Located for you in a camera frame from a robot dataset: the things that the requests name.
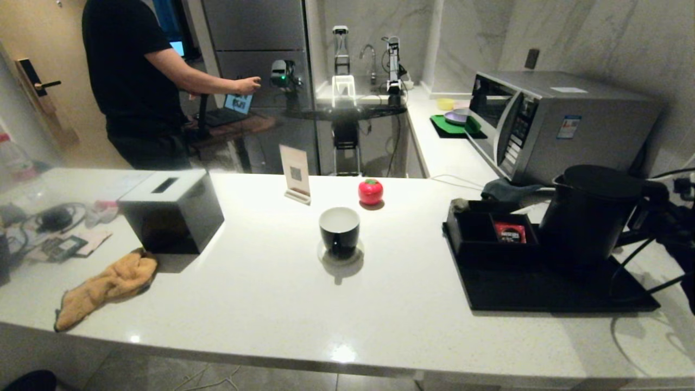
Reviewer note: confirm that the black compartment organizer box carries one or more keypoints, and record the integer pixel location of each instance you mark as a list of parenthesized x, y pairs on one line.
[(472, 231)]

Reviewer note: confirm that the glowing white frame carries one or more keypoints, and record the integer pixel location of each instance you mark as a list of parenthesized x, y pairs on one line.
[(343, 79)]

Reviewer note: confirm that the pink paper envelope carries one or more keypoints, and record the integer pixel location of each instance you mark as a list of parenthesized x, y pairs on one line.
[(98, 239)]

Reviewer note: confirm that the black electronic door lock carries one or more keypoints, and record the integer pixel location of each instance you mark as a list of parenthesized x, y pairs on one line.
[(32, 81)]

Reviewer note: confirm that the black robot torso column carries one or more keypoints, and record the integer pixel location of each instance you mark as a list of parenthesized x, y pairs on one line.
[(346, 141)]

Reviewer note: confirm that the black serving tray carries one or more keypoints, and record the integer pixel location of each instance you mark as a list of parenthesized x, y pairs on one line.
[(543, 288)]

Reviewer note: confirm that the open laptop blue screen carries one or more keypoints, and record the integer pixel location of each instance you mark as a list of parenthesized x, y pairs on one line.
[(239, 103)]

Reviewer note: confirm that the QR code sign card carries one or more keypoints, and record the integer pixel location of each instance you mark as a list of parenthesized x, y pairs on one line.
[(295, 171)]

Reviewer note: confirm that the chrome kitchen faucet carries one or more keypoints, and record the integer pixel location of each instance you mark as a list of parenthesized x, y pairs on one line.
[(373, 70)]

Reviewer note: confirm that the purple bowl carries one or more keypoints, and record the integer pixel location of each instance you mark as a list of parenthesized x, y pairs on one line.
[(456, 117)]

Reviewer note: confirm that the black round platform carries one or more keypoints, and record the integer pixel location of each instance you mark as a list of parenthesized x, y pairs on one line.
[(347, 112)]

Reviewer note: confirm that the black rounded object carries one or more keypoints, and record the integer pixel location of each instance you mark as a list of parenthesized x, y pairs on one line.
[(27, 380)]

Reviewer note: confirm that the teal card packet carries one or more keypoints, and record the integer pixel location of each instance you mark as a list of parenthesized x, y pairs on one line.
[(65, 247)]

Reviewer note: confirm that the silver microwave oven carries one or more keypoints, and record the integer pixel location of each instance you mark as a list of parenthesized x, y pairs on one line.
[(586, 130)]

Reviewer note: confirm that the person's right hand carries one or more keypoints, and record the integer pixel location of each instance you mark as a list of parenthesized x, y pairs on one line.
[(248, 84)]

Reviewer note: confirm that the brown wooden desk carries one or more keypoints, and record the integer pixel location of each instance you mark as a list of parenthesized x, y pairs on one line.
[(239, 127)]

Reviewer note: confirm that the grey upright robot arm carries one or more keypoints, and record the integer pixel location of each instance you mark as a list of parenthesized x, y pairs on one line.
[(341, 51)]

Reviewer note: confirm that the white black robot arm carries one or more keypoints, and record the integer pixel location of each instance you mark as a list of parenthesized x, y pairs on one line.
[(393, 65)]

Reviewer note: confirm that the dark grey cloth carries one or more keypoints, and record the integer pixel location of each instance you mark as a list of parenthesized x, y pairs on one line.
[(507, 190)]

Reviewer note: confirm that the orange terry cloth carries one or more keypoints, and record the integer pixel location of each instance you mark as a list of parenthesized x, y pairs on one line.
[(103, 288)]

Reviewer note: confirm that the printed white paper sheet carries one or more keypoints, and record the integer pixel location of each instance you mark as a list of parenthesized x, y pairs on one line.
[(125, 184)]

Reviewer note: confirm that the dark wall outlet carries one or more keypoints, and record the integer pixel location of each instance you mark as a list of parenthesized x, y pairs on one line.
[(532, 58)]

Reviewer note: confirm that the black electric kettle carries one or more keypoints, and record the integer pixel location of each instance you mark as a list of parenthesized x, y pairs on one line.
[(586, 217)]

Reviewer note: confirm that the person in black shirt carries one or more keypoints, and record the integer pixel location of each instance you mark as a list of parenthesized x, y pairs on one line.
[(130, 81)]

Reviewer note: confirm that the red tomato shaped timer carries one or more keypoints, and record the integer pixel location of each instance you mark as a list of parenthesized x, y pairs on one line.
[(370, 191)]

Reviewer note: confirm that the blue lit monitor screen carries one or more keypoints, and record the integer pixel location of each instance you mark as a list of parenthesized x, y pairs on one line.
[(177, 48)]

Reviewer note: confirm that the black glossy tissue box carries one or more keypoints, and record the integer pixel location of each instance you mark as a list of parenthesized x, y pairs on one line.
[(174, 212)]

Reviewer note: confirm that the red coffee sachet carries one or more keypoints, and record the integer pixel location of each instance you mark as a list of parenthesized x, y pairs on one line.
[(509, 232)]

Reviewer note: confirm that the black mug white inside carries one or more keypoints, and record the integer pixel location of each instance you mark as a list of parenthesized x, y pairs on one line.
[(339, 233)]

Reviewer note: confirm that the clear plastic bottle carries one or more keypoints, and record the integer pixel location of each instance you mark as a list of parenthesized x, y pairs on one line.
[(13, 157)]

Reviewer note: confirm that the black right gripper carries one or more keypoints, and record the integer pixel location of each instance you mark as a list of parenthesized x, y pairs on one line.
[(684, 231)]

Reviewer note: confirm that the stainless steel refrigerator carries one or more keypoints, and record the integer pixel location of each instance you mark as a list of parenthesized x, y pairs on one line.
[(255, 27)]

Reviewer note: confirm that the yellow bowl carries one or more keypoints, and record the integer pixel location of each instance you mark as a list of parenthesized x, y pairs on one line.
[(445, 104)]

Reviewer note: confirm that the green mat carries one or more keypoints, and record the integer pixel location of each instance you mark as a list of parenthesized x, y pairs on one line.
[(445, 126)]

